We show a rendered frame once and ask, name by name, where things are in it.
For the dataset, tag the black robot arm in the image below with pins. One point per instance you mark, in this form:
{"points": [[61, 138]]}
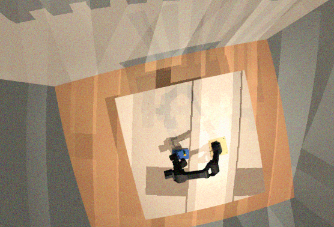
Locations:
{"points": [[180, 176]]}

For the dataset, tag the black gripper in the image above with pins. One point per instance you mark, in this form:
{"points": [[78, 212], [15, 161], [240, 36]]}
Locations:
{"points": [[173, 157]]}

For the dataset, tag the blue circuit board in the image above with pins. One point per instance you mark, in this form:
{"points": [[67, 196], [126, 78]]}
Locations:
{"points": [[182, 153]]}

